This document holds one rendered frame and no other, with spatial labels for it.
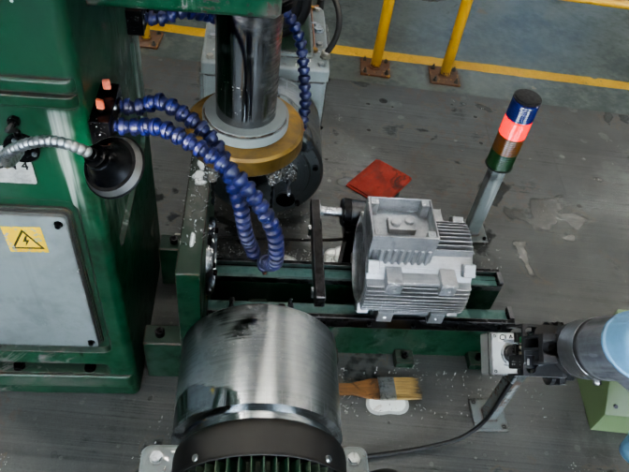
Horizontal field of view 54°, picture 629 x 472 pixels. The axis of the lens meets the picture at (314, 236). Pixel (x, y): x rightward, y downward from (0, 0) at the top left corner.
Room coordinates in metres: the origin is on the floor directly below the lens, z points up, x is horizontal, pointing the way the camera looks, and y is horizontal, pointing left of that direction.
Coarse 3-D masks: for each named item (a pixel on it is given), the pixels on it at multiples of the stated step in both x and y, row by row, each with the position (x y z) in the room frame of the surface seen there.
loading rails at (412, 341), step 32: (224, 288) 0.78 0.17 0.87; (256, 288) 0.79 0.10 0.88; (288, 288) 0.80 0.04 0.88; (352, 288) 0.82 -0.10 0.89; (480, 288) 0.87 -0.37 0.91; (320, 320) 0.71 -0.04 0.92; (352, 320) 0.72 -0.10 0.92; (416, 320) 0.74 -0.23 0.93; (448, 320) 0.75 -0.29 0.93; (480, 320) 0.77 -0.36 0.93; (512, 320) 0.78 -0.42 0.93; (352, 352) 0.72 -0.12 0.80; (384, 352) 0.74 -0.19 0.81; (416, 352) 0.75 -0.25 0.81; (448, 352) 0.76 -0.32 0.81; (480, 352) 0.77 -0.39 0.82
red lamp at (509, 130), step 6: (504, 120) 1.14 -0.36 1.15; (504, 126) 1.13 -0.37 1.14; (510, 126) 1.12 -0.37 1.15; (516, 126) 1.12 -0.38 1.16; (522, 126) 1.12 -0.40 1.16; (528, 126) 1.12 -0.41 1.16; (504, 132) 1.13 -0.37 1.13; (510, 132) 1.12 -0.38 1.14; (516, 132) 1.12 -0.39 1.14; (522, 132) 1.12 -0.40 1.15; (510, 138) 1.12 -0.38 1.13; (516, 138) 1.12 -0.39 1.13; (522, 138) 1.12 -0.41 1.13
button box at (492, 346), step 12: (480, 336) 0.65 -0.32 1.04; (492, 336) 0.62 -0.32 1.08; (504, 336) 0.63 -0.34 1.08; (492, 348) 0.61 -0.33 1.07; (504, 348) 0.61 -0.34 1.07; (492, 360) 0.59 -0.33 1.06; (504, 360) 0.59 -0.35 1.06; (492, 372) 0.57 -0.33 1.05; (504, 372) 0.58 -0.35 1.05; (516, 372) 0.58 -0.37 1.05
